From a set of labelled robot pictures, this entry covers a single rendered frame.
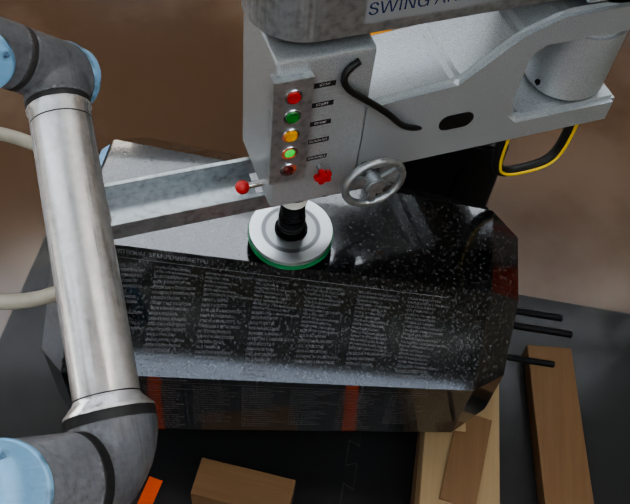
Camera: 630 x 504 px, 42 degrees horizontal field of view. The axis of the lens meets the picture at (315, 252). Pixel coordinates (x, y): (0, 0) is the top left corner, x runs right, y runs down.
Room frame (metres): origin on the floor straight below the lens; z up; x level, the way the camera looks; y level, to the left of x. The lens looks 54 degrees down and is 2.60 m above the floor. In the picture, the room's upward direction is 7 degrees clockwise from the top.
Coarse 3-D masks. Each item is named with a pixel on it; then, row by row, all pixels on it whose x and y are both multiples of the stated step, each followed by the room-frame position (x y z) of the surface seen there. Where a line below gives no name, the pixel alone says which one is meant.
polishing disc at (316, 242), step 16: (272, 208) 1.33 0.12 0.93; (320, 208) 1.35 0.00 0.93; (256, 224) 1.27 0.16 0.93; (272, 224) 1.28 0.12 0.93; (320, 224) 1.30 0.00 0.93; (256, 240) 1.22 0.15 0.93; (272, 240) 1.23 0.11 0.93; (304, 240) 1.24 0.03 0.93; (320, 240) 1.25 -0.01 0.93; (272, 256) 1.18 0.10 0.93; (288, 256) 1.19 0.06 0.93; (304, 256) 1.19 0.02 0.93; (320, 256) 1.21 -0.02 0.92
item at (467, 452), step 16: (464, 432) 1.11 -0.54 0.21; (480, 432) 1.12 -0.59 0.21; (464, 448) 1.06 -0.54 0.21; (480, 448) 1.07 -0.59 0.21; (448, 464) 1.00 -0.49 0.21; (464, 464) 1.01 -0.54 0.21; (480, 464) 1.02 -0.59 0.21; (448, 480) 0.95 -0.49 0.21; (464, 480) 0.96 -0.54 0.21; (480, 480) 0.96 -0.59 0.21; (448, 496) 0.90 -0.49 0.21; (464, 496) 0.91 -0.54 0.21
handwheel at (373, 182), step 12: (360, 168) 1.16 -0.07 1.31; (372, 168) 1.17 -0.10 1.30; (396, 168) 1.20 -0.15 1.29; (348, 180) 1.15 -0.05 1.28; (360, 180) 1.16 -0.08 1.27; (372, 180) 1.17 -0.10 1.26; (396, 180) 1.21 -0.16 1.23; (348, 192) 1.15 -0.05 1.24; (372, 192) 1.17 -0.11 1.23; (384, 192) 1.20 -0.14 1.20; (360, 204) 1.16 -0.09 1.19; (372, 204) 1.18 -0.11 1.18
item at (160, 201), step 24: (192, 168) 1.22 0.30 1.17; (216, 168) 1.24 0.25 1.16; (240, 168) 1.27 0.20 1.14; (120, 192) 1.15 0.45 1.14; (144, 192) 1.17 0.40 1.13; (168, 192) 1.18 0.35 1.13; (192, 192) 1.19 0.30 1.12; (216, 192) 1.20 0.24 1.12; (120, 216) 1.09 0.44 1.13; (144, 216) 1.07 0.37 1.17; (168, 216) 1.08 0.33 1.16; (192, 216) 1.10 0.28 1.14; (216, 216) 1.13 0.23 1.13
